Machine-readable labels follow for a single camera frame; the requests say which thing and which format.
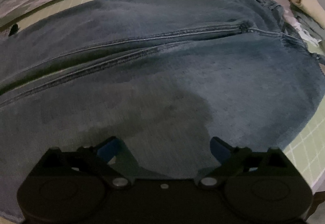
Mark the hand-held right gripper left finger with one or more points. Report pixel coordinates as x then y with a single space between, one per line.
108 149

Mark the white folded garment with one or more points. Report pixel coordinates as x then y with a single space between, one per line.
292 13

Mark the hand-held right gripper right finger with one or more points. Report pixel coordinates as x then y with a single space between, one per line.
218 148

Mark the green grid mat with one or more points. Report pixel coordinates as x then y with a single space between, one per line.
307 148

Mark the blue denim jeans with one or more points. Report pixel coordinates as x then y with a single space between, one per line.
152 82

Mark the grey-blue folded garment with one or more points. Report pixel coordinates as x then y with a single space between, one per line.
311 23

